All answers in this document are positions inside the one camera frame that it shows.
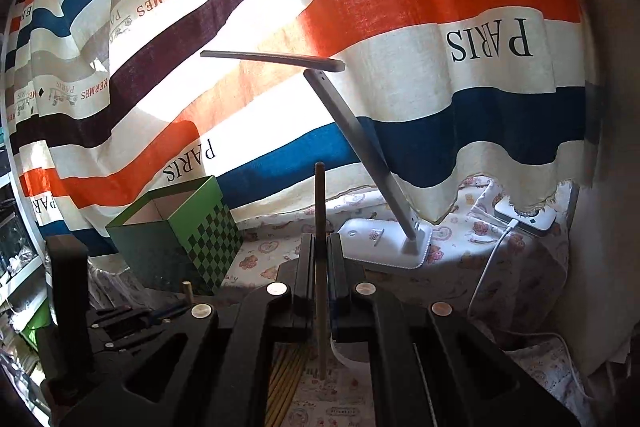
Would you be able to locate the white desk lamp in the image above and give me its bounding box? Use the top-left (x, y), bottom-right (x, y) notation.
top-left (200, 50), bottom-right (434, 269)

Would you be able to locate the white charging device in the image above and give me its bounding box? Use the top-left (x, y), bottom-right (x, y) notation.
top-left (494, 197), bottom-right (557, 238)

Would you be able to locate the green checkered box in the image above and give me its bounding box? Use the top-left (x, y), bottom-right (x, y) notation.
top-left (106, 175), bottom-right (244, 296)

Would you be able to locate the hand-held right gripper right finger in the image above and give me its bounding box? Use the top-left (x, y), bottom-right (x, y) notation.
top-left (327, 232), bottom-right (583, 427)

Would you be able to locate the white cable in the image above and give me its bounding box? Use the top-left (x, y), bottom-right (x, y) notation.
top-left (467, 218), bottom-right (603, 413)

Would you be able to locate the striped curtain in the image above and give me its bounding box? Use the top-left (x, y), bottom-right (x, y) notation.
top-left (0, 0), bottom-right (603, 260)

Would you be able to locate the printed tablecloth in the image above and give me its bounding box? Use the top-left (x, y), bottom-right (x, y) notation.
top-left (87, 177), bottom-right (628, 427)

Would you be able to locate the pile of wooden chopsticks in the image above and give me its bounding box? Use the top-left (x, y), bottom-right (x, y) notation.
top-left (270, 346), bottom-right (315, 427)

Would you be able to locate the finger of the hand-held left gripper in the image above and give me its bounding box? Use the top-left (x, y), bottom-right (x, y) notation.
top-left (97, 328), bottom-right (173, 360)
top-left (90, 303), bottom-right (190, 329)

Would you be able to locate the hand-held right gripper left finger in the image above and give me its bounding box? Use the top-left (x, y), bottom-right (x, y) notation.
top-left (57, 234), bottom-right (318, 427)

